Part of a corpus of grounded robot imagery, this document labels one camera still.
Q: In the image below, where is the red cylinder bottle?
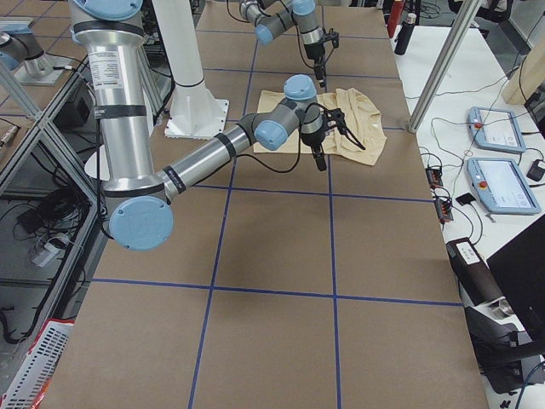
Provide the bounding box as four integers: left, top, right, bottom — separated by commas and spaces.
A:
387, 0, 404, 38

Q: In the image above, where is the black brown cylinder device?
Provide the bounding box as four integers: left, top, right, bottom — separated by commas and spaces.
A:
445, 238, 514, 319

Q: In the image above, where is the upper teach pendant tablet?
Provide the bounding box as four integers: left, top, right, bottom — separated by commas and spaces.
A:
468, 107, 526, 154

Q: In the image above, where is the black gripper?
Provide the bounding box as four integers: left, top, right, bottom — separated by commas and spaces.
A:
301, 130, 326, 171
304, 40, 327, 88

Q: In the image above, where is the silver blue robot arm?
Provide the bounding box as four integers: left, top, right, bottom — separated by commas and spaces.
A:
70, 1, 327, 251
238, 1, 339, 88

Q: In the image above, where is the lower teach pendant tablet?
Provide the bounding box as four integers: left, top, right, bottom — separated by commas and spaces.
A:
466, 158, 542, 216

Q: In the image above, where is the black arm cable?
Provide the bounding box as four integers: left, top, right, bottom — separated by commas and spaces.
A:
233, 101, 367, 174

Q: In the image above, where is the orange circuit board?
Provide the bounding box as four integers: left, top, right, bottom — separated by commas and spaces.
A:
425, 167, 444, 188

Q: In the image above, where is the aluminium frame post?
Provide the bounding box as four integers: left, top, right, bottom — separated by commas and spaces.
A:
408, 0, 481, 134

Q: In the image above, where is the black water bottle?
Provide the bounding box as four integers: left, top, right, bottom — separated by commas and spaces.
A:
394, 13, 417, 55

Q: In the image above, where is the teach pendant tablet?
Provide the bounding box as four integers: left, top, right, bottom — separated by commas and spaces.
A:
468, 107, 526, 154
466, 158, 542, 216

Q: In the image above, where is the white perforated basket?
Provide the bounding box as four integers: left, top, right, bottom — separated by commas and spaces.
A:
1, 319, 74, 408

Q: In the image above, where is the black monitor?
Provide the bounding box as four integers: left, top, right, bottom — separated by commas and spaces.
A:
487, 217, 544, 340

